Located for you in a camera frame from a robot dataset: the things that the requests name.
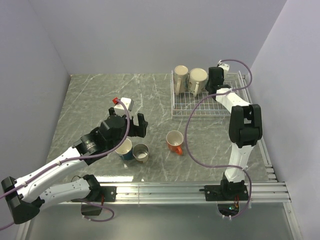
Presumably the cream mug green interior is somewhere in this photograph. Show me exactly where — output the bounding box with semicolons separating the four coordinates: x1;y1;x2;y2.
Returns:
187;68;208;96

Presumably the cream steel-lined tumbler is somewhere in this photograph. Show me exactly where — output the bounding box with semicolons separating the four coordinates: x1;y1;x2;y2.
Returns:
132;143;149;163

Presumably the tall cream illustrated mug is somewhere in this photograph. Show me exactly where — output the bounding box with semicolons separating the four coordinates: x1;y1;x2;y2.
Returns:
173;65;189;96

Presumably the orange mug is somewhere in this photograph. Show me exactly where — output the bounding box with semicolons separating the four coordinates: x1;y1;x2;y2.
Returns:
166;130;184;156

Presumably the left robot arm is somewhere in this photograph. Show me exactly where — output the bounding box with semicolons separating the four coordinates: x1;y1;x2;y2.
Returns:
1;107;148;225

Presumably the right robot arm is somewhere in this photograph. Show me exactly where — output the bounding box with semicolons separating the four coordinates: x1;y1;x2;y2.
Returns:
205;66;263;201

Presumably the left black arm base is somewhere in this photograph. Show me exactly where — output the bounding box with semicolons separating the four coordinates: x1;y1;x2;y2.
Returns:
82;174;117;202

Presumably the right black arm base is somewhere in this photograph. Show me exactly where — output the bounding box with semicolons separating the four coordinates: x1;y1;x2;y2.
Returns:
199;183;249;202

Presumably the dark blue mug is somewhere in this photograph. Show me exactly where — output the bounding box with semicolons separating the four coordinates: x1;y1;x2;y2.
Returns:
115;138;134;161

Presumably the black box under table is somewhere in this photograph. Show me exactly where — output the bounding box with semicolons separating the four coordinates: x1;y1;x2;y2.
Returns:
80;202;102;217

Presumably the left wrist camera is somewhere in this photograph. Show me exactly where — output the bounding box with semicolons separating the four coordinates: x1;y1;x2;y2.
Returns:
112;97;134;116

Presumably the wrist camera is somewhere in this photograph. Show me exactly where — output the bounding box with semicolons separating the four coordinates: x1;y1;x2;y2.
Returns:
112;97;134;116
217;60;230;76

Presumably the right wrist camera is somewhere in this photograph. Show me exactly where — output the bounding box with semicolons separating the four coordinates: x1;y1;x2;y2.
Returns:
217;60;230;76

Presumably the white wire dish rack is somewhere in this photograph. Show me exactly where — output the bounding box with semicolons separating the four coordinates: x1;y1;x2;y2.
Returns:
170;71;249;119

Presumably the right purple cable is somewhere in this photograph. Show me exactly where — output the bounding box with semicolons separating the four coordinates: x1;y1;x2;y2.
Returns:
184;58;253;219

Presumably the aluminium table rail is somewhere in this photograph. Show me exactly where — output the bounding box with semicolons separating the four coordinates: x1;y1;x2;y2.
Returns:
14;139;292;240

